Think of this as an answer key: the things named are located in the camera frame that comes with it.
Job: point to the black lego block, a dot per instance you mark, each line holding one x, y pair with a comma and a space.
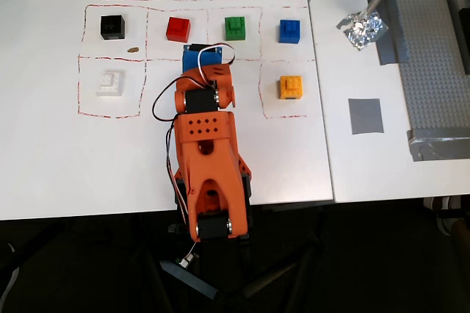
112, 27

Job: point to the black table clamp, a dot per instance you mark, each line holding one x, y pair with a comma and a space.
245, 239
175, 228

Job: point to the grey tape marker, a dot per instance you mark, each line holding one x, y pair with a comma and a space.
365, 116

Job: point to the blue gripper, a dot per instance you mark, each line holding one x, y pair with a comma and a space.
200, 61

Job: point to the yellow lego block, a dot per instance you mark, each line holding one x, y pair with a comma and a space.
291, 89

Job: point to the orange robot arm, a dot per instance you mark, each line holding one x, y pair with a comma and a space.
205, 144

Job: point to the brown crumb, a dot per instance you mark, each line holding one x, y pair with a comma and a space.
133, 49

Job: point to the red lego block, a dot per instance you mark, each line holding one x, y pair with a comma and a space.
178, 29

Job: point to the white lego block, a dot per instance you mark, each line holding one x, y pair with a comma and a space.
109, 83

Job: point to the dark grey tape strip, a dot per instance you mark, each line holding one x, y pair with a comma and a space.
389, 48

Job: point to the light grey lego baseplate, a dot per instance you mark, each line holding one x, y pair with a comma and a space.
422, 52

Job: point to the small green lego block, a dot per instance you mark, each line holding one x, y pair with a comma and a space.
235, 28

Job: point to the white chair base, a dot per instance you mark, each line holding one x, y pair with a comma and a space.
446, 214

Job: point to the crumpled aluminium foil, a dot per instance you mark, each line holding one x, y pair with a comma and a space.
369, 32

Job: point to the black tripod leg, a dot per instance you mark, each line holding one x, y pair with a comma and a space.
271, 278
191, 280

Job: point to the blue lego block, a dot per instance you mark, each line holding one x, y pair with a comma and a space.
290, 31

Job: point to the silver duct tape strip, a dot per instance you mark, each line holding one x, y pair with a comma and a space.
437, 147

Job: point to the dark grey plate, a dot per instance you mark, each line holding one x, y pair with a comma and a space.
460, 34

